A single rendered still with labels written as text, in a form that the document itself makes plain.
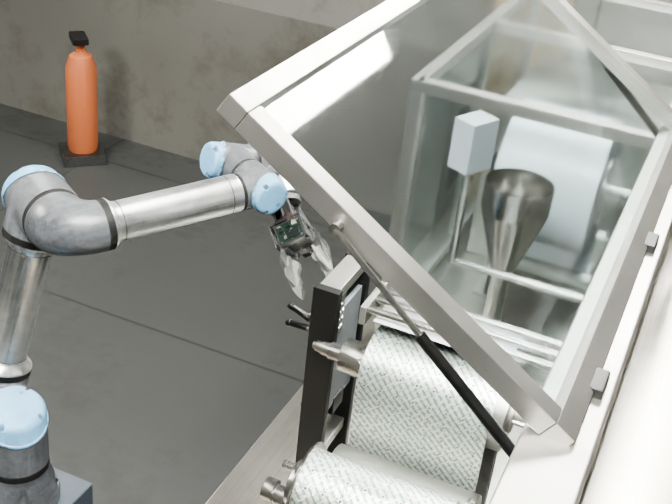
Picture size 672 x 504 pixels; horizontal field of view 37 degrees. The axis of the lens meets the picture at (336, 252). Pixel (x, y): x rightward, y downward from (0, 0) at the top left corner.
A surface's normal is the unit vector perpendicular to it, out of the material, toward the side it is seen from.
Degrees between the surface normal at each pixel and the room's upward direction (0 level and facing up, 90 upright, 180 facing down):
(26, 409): 8
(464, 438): 92
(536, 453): 0
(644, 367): 0
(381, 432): 92
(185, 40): 90
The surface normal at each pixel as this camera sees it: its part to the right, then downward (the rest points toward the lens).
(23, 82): -0.40, 0.42
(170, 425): 0.10, -0.86
